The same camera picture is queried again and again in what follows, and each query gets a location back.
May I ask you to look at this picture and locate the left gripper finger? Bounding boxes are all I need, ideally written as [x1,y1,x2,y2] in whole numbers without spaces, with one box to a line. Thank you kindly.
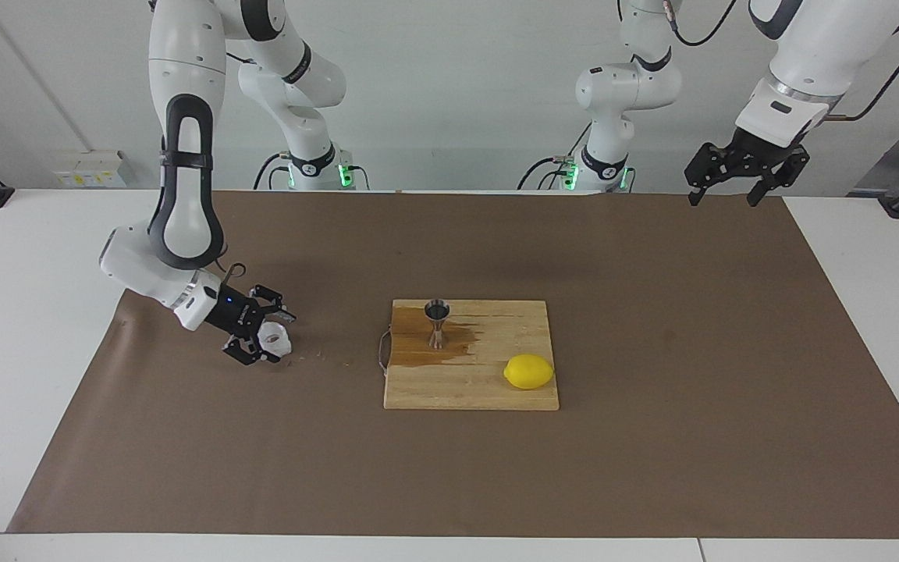
[684,140,740,208]
[745,150,812,209]

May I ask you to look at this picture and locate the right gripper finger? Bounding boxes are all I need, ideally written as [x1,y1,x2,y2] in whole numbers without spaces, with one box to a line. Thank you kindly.
[221,333,285,367]
[248,284,298,325]

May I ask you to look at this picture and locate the small clear textured cup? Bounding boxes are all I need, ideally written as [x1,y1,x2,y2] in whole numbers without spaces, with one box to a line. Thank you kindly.
[257,322,293,360]

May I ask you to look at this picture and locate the steel double jigger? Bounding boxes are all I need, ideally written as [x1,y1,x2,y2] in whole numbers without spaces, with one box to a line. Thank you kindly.
[425,300,451,350]

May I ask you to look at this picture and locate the brown paper table mat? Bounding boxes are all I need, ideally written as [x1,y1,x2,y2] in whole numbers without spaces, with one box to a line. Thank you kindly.
[6,190,899,539]

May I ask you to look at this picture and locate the wooden cutting board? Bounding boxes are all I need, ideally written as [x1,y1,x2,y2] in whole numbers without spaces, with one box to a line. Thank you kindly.
[378,300,560,411]

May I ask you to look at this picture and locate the yellow lemon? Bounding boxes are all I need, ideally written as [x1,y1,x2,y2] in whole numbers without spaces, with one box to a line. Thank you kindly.
[503,354,556,391]

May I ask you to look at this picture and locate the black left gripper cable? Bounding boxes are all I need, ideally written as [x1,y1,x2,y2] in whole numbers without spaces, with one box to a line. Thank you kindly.
[664,0,899,123]

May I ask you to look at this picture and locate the black right base cable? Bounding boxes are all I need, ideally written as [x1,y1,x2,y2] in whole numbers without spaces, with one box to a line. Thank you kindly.
[253,152,294,190]

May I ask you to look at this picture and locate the black base cable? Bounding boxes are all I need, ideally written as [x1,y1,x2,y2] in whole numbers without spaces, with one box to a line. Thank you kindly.
[253,152,294,190]
[518,117,592,190]

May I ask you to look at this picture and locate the black left base cable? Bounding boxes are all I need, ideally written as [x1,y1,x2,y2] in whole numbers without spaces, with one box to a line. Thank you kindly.
[518,117,592,190]

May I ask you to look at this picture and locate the white wall socket box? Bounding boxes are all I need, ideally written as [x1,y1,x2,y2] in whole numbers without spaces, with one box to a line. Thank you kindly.
[52,150,129,188]

